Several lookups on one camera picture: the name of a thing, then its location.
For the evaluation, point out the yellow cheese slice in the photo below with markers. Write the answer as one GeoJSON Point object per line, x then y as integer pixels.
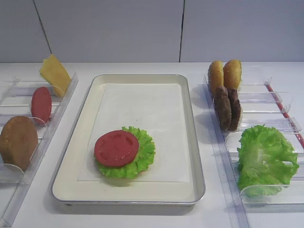
{"type": "Point", "coordinates": [54, 72]}

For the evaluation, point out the right brown meat patty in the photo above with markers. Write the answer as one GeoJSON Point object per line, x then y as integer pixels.
{"type": "Point", "coordinates": [235, 109]}

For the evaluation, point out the red tomato slice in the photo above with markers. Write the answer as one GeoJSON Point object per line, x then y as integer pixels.
{"type": "Point", "coordinates": [41, 105]}
{"type": "Point", "coordinates": [116, 148]}

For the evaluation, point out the green lettuce leaf on tray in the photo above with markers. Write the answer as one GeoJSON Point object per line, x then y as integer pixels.
{"type": "Point", "coordinates": [143, 159]}

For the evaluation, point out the white paper liner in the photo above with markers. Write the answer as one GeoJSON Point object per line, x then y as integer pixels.
{"type": "Point", "coordinates": [155, 108]}

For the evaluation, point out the brown meat patty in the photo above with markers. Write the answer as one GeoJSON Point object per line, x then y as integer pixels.
{"type": "Point", "coordinates": [235, 109]}
{"type": "Point", "coordinates": [222, 107]}

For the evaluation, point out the left brown meat patty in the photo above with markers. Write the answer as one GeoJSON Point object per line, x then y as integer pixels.
{"type": "Point", "coordinates": [222, 107]}

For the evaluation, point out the left clear acrylic rack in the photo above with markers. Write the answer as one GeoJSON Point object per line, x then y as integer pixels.
{"type": "Point", "coordinates": [15, 100]}

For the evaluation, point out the left burger bun half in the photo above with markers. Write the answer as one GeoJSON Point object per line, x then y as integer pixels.
{"type": "Point", "coordinates": [215, 75]}

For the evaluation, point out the brown fried chicken patty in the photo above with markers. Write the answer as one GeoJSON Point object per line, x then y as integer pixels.
{"type": "Point", "coordinates": [18, 140]}

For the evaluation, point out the right clear acrylic rack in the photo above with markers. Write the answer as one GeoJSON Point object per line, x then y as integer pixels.
{"type": "Point", "coordinates": [263, 103]}

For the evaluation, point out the green lettuce leaf in rack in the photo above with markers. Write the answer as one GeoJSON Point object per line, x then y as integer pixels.
{"type": "Point", "coordinates": [266, 161]}

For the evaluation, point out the clear acrylic rack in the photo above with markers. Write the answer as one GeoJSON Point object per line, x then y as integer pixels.
{"type": "Point", "coordinates": [263, 103]}
{"type": "Point", "coordinates": [15, 100]}

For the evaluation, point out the cream metal tray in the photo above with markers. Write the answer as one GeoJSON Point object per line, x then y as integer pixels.
{"type": "Point", "coordinates": [67, 188]}

